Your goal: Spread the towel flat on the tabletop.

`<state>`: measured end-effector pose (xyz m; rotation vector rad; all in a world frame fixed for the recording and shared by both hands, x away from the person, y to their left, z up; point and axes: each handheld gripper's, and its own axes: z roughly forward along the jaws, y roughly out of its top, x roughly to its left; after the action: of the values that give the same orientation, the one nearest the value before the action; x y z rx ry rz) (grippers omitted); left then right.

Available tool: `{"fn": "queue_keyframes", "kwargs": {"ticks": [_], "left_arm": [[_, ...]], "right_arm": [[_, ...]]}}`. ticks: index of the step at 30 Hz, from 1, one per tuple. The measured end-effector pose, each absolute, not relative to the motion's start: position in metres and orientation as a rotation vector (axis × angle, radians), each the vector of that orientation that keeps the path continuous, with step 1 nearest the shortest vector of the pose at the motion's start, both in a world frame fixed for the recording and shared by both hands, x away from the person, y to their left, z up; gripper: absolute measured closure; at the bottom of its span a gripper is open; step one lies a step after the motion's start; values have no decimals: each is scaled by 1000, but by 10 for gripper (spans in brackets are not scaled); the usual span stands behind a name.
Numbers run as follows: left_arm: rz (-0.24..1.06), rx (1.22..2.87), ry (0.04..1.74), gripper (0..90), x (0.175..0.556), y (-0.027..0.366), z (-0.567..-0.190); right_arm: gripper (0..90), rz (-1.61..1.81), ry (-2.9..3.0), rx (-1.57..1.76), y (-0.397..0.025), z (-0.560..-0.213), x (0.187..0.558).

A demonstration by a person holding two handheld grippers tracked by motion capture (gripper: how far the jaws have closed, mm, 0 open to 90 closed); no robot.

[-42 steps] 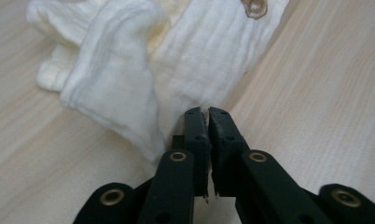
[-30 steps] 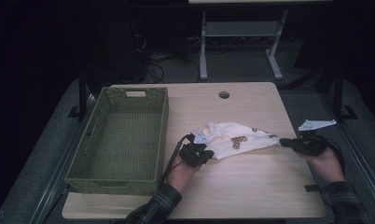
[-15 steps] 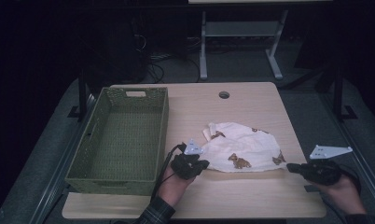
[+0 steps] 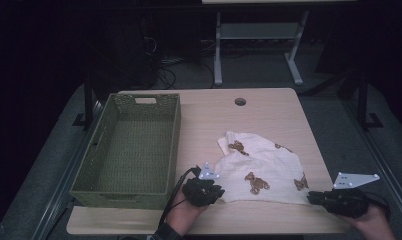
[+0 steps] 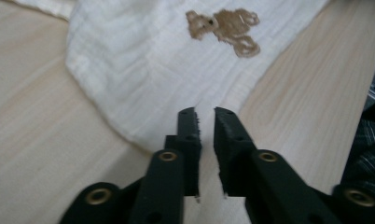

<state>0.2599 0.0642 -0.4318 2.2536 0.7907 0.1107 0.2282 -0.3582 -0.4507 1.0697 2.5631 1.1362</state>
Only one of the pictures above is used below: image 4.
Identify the white metal desk frame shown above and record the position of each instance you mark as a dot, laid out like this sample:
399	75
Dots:
255	31

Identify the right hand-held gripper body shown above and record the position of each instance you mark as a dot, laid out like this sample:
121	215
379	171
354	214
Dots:
344	201

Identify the black metal stand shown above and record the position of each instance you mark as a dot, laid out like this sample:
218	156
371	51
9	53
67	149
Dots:
88	106
364	106

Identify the white bear print cloth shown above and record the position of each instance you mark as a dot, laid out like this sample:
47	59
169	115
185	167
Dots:
265	160

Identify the aluminium floor rail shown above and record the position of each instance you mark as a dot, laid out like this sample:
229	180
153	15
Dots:
379	156
60	186

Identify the person's left hand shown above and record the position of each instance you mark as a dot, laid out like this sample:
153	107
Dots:
182	215

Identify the person's right hand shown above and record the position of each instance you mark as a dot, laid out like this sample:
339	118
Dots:
374	223

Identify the green woven basket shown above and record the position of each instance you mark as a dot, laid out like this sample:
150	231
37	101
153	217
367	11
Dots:
132	150

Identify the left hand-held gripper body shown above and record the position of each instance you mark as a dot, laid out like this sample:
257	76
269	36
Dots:
202	191

